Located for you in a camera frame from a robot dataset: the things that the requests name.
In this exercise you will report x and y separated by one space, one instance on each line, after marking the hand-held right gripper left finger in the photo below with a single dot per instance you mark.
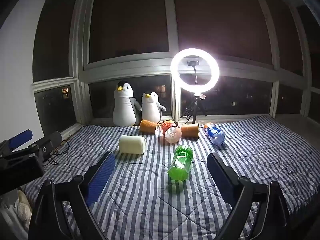
98 180

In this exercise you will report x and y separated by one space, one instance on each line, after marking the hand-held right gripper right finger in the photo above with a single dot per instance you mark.
221 180

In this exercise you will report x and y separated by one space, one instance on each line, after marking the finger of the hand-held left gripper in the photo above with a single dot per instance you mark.
21 138
48 141

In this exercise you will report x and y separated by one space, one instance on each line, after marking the white plastic cup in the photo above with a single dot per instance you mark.
132 144

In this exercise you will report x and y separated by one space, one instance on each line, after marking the brown paper cup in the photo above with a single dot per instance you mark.
190 130

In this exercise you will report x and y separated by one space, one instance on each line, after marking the red orange patterned cup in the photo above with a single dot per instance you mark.
171 132

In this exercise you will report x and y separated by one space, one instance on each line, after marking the orange glitter cup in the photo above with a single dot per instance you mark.
148 125

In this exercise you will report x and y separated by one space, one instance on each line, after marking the white knitted cloth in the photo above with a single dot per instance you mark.
15 210

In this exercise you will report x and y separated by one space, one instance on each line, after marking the green plastic bottle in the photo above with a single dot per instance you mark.
180 163

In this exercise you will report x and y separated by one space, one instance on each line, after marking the striped blanket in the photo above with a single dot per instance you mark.
155 205

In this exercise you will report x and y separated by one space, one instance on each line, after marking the black tripod stand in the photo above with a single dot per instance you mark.
194 107

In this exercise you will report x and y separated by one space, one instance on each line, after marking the large penguin plush toy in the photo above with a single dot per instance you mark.
124 105

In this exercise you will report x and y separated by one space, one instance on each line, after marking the small penguin plush toy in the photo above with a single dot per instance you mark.
150 108

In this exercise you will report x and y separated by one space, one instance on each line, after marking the white window frame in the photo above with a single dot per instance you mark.
172 30

